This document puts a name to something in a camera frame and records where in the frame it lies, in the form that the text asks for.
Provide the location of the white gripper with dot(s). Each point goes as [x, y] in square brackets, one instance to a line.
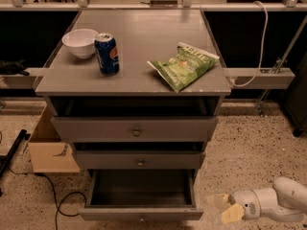
[246, 203]

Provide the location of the grey bottom drawer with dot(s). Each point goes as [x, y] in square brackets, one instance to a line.
[141, 195]

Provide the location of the grey drawer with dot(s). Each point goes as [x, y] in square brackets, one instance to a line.
[139, 156]
[135, 119]
[141, 195]

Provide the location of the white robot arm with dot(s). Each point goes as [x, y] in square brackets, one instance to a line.
[284, 201]

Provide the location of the grey drawer cabinet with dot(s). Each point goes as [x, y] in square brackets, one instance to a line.
[141, 36]

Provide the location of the grey middle drawer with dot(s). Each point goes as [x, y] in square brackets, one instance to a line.
[139, 156]

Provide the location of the grey top drawer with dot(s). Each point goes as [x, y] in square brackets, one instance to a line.
[135, 119]

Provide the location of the dark rolling cabinet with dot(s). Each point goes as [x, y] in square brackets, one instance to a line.
[295, 102]

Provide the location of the green chip bag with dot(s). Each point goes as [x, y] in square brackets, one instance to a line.
[189, 64]

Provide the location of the cardboard box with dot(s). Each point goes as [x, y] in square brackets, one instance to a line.
[49, 154]

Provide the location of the blue Pepsi can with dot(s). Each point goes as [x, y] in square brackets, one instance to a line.
[106, 51]

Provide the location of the black stand leg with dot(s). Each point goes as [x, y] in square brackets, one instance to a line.
[5, 160]

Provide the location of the white bowl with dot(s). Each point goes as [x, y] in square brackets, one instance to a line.
[80, 42]

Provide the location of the black object on rail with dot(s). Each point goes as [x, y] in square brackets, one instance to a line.
[12, 68]

